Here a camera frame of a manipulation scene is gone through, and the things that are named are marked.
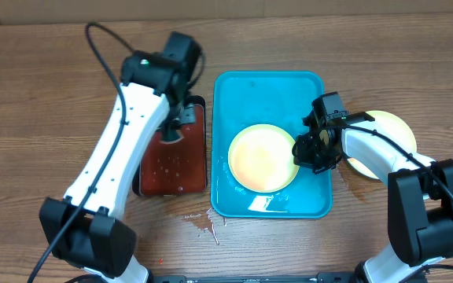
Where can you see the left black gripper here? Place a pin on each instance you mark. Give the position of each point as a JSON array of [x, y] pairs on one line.
[[187, 116]]

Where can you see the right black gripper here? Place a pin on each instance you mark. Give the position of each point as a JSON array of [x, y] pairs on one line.
[[307, 158]]

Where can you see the green and pink sponge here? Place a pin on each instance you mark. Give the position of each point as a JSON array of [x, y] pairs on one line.
[[170, 136]]

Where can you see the yellow plate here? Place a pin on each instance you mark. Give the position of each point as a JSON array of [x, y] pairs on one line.
[[260, 158], [403, 134]]

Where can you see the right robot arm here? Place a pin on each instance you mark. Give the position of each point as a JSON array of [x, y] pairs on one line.
[[420, 193]]

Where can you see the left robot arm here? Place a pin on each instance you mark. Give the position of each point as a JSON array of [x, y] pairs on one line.
[[85, 227]]

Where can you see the black tray with red water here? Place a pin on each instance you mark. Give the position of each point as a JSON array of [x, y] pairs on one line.
[[176, 167]]

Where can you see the teal plastic tray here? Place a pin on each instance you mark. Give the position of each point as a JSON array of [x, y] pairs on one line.
[[281, 99]]

